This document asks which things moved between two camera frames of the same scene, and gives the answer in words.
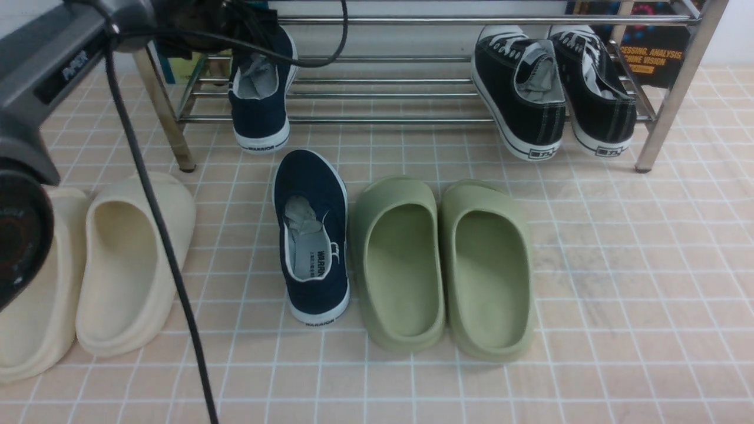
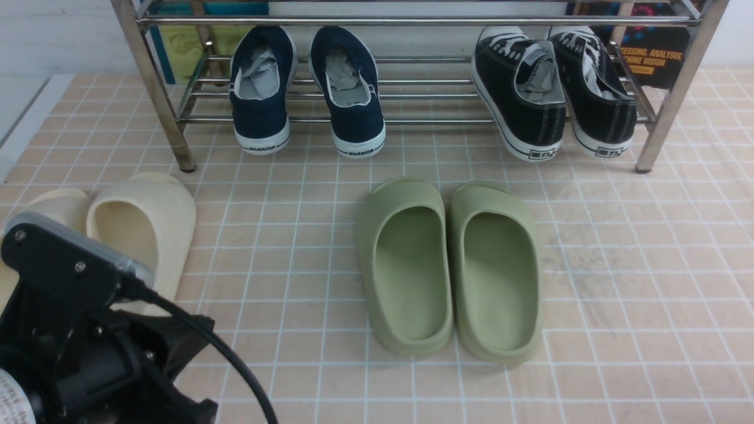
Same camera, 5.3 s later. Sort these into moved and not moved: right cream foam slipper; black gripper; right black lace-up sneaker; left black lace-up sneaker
Moved: black gripper
Not moved: left black lace-up sneaker; right black lace-up sneaker; right cream foam slipper
